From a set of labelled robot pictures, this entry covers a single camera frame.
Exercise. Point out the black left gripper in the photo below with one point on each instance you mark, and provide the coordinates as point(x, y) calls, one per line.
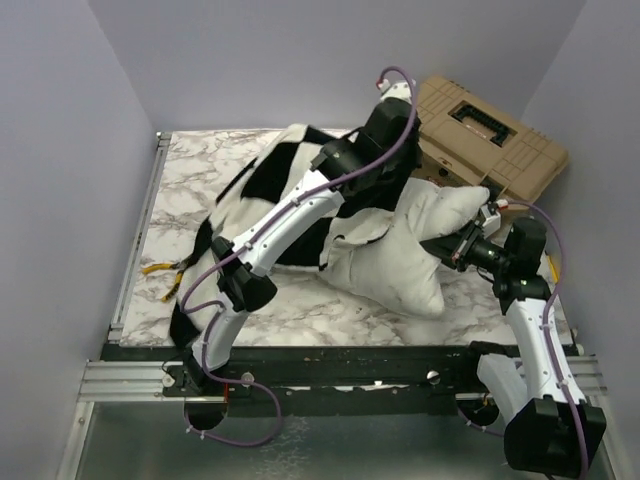
point(411, 163)

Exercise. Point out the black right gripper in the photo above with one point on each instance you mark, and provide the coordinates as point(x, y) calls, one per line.
point(454, 249)

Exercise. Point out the white pillow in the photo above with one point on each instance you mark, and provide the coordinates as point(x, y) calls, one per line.
point(377, 254)

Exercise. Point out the black and white checkered pillowcase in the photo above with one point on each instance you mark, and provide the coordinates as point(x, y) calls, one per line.
point(262, 183)

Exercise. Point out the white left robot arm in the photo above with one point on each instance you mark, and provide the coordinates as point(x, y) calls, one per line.
point(238, 283)

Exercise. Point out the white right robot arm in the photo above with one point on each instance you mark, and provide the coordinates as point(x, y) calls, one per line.
point(550, 427)

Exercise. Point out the tan plastic toolbox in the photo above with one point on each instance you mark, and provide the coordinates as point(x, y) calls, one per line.
point(466, 141)

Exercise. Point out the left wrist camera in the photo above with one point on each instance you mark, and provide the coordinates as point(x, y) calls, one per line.
point(387, 121)

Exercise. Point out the black front mounting rail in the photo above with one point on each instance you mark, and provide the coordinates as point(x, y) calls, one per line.
point(311, 381)

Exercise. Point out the aluminium left side rail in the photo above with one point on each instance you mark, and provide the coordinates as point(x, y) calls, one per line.
point(124, 295)

